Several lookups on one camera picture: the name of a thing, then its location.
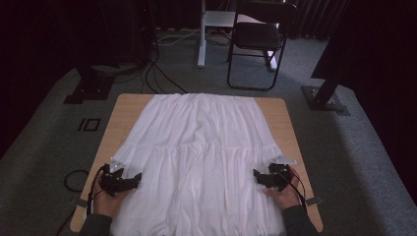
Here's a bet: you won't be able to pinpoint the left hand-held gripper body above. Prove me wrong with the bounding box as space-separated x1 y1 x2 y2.
98 157 132 198

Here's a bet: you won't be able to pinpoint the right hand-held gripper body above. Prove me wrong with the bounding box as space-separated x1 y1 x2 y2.
267 155 298 193

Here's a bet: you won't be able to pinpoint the white skirt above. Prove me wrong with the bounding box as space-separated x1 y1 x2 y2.
109 92 286 236

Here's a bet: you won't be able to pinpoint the person's left hand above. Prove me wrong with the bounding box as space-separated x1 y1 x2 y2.
92 188 130 217

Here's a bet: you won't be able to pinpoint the person's right hand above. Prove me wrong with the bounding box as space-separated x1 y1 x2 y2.
264 166 303 210

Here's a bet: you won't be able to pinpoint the black slanted stand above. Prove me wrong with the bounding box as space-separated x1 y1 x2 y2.
301 75 351 116

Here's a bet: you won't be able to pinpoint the black stand base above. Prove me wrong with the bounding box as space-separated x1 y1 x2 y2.
63 63 116 105

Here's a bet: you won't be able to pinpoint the black folding chair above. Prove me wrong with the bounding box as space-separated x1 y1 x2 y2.
226 0 299 92

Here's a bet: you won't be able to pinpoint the dark equipment rack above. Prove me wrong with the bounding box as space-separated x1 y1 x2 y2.
94 0 158 67

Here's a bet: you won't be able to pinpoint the dark curtain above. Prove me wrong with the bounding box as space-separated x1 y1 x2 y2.
288 0 348 40

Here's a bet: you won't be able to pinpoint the left hand-held gripper cable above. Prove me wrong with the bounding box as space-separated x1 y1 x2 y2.
86 163 111 217

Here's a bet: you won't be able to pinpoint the hand-held gripper cable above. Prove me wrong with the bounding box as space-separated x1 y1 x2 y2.
281 170 308 212
86 163 111 217

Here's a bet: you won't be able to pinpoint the right hand-held gripper cable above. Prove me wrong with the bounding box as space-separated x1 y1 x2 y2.
281 170 308 212

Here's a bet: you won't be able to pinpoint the black floor cables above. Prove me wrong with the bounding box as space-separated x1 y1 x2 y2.
141 48 189 95

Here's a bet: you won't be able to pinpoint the white desk frame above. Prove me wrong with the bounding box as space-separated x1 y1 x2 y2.
196 0 279 72

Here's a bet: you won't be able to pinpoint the white floor cable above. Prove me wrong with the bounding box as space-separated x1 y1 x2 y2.
156 28 202 47

